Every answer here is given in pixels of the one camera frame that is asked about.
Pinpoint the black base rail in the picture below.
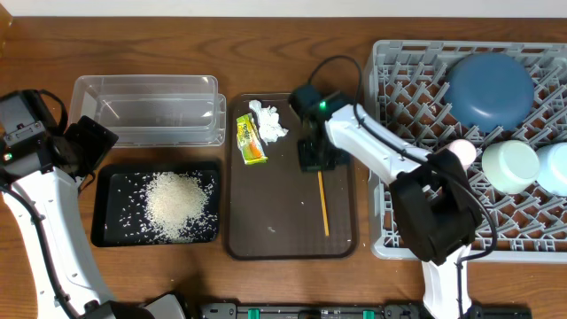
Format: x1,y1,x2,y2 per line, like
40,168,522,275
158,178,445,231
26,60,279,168
198,301,533,319

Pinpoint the pile of white rice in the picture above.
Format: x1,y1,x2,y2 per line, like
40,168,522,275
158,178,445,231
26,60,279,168
146,173,206,238

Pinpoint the grey dishwasher rack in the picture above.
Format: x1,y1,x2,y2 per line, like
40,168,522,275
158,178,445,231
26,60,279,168
364,40,566,263

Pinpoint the black waste tray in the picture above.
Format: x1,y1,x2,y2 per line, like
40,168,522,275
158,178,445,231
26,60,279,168
90,161,221,247

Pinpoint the wooden chopstick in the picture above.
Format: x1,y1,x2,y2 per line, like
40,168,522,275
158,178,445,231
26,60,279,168
317,171,330,237

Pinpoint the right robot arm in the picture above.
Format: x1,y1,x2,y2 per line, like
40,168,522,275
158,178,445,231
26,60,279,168
289,84,481,318

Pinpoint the light blue saucer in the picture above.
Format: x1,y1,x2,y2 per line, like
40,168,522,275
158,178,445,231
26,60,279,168
536,142,567,197

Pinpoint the brown serving tray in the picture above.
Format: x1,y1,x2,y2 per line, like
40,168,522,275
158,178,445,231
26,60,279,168
223,93,358,261

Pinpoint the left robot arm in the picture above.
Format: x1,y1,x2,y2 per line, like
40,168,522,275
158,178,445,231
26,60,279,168
1,89,190,319

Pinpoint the white tissue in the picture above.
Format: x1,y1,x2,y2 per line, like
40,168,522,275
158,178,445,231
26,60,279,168
249,100,288,144

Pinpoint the pink white cup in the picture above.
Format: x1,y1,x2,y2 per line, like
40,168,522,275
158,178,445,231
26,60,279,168
447,139,477,171

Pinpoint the green yellow snack wrapper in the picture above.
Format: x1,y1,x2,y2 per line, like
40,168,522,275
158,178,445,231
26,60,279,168
237,113,268,165

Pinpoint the clear plastic bin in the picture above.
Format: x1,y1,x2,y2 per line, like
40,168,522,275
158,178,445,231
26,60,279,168
69,74,227,148

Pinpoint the dark blue plate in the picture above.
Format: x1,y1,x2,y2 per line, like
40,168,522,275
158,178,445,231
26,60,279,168
444,53,534,133

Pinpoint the mint green bowl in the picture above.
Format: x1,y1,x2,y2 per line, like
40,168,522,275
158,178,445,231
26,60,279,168
481,140,540,194

